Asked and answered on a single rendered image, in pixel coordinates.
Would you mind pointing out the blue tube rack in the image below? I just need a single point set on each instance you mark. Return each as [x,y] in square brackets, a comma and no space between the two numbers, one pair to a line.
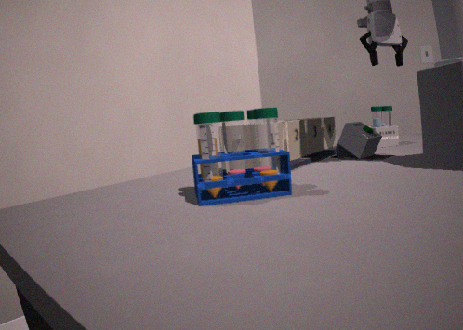
[247,192]

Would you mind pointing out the white tube rack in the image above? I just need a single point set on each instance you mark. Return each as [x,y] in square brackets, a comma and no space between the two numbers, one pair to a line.
[390,135]

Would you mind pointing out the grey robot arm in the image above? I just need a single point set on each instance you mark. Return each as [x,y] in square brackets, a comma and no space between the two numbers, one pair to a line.
[449,22]

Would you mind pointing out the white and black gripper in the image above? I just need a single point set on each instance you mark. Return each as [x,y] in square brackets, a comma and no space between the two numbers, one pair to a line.
[383,27]

